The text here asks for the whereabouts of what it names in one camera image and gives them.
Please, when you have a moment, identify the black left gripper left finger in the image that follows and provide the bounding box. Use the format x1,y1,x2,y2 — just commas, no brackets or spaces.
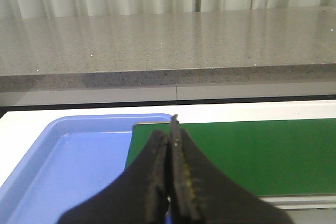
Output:
57,130,168,223

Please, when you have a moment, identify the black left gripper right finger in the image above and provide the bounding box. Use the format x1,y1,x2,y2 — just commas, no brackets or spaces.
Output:
169,115,293,223

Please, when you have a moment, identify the blue plastic tray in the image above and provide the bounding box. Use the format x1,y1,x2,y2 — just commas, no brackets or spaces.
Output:
1,114,171,223

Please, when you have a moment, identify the green conveyor belt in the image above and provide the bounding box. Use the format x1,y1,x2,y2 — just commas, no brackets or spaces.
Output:
125,118,336,197

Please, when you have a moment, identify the grey stone countertop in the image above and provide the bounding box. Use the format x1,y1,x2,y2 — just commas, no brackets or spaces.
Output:
1,7,335,92

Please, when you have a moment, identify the aluminium conveyor side rail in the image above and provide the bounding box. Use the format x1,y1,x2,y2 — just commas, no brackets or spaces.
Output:
260,194,335,210

